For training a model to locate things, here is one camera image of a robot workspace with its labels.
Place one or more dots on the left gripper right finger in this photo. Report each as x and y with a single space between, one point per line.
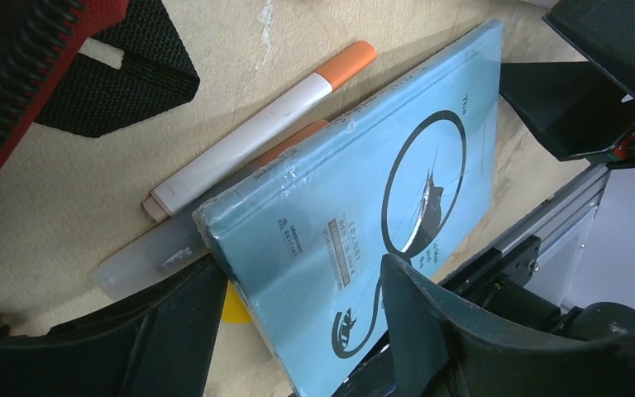
444 345

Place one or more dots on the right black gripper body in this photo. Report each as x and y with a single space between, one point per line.
584 109

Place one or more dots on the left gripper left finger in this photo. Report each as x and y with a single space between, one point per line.
157 342

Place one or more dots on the light blue book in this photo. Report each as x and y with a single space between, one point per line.
407 172

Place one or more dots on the red student backpack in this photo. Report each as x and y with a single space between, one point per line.
88 67

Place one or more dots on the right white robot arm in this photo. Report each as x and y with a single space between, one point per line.
548 309

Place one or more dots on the yellow grey correction tape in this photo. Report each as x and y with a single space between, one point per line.
234 311

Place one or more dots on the grey orange highlighter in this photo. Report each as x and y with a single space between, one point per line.
175 242

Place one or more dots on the white orange marker pen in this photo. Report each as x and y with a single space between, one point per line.
219 160

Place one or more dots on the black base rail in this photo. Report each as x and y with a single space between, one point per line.
562 223

